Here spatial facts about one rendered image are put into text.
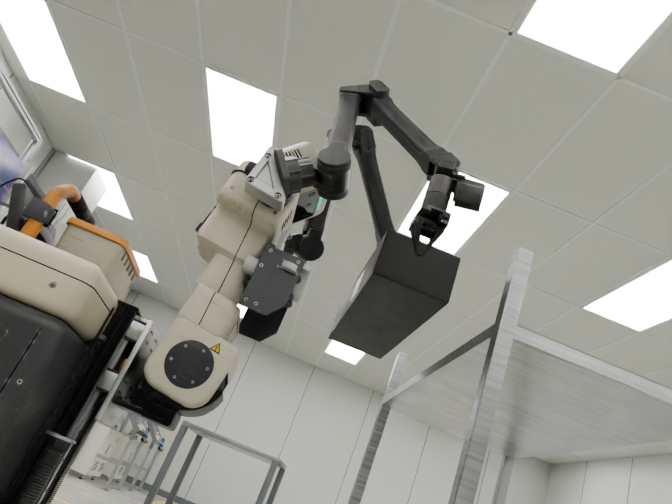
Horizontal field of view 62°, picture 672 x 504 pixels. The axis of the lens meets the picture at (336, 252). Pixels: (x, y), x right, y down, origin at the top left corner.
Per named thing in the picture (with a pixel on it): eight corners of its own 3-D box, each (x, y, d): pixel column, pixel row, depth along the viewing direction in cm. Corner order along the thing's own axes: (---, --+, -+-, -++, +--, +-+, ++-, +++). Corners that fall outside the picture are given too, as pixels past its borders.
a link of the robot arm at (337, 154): (337, 108, 165) (338, 76, 158) (383, 113, 164) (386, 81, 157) (314, 199, 132) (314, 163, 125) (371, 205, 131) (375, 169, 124)
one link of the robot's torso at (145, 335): (72, 409, 115) (132, 304, 126) (100, 422, 141) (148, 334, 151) (192, 459, 116) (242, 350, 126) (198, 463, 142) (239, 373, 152)
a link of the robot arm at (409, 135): (360, 116, 163) (363, 81, 156) (378, 113, 165) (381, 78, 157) (438, 200, 134) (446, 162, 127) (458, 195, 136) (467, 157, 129)
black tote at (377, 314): (327, 338, 169) (339, 305, 173) (380, 359, 169) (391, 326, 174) (372, 273, 117) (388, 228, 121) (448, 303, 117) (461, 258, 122)
